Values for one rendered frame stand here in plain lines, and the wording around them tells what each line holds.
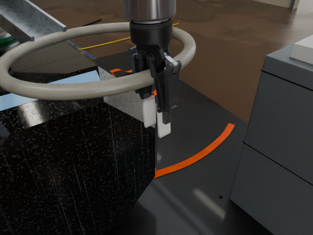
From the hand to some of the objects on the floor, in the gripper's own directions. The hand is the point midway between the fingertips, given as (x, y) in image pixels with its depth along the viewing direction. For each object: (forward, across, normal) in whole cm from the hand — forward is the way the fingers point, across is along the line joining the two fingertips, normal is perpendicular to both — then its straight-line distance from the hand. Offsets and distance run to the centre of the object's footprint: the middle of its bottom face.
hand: (156, 117), depth 56 cm
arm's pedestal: (+84, -4, -75) cm, 112 cm away
